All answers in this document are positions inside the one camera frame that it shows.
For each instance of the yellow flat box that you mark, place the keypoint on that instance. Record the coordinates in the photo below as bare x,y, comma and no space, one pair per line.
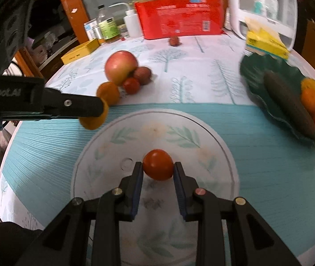
80,51

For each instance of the red yellow apple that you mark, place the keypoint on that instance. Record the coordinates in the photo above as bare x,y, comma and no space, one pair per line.
119,66

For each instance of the overripe dark brown banana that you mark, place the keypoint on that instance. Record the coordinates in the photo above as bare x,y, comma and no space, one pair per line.
291,106

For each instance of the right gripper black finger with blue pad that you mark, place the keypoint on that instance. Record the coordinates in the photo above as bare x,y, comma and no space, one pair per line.
65,240
223,224

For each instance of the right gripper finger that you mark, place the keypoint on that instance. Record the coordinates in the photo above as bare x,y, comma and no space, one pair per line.
58,105

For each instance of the yellow tissue pack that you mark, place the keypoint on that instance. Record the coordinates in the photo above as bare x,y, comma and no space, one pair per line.
263,40

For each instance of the yellow orange kumquat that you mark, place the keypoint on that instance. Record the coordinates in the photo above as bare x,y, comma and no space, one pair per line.
93,123

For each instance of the large yellow orange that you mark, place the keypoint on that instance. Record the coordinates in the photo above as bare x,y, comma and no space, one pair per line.
307,83

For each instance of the lone brown lychee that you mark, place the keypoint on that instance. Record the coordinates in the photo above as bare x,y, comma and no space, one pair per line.
174,41

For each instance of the red yogurt multipack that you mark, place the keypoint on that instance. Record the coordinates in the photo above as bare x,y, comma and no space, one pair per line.
167,18

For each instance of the brown lychee near apple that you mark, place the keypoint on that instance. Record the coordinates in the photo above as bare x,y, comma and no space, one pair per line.
143,75

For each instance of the small red tomato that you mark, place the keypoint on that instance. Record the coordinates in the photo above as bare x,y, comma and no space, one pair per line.
131,86

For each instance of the wooden glass cabinet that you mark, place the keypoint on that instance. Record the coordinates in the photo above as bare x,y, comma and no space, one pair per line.
77,16

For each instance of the small orange mandarin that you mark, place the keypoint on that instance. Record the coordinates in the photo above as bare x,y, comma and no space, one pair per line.
308,99

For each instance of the green label glass bottle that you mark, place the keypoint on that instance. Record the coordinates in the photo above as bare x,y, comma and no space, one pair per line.
107,25

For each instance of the white plastic storage case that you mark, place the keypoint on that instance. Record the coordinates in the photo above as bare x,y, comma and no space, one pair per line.
278,15

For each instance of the white squeeze bottle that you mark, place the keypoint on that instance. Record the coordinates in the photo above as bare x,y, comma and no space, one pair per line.
131,20

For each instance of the small orange kumquat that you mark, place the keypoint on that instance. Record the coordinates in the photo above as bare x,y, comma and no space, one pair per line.
109,92

